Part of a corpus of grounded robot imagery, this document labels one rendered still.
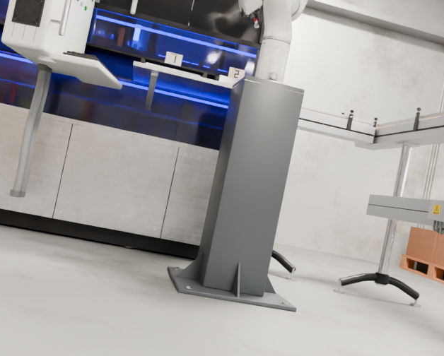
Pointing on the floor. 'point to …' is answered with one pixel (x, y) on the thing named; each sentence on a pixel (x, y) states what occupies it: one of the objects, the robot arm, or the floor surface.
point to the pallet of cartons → (433, 254)
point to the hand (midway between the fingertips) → (254, 18)
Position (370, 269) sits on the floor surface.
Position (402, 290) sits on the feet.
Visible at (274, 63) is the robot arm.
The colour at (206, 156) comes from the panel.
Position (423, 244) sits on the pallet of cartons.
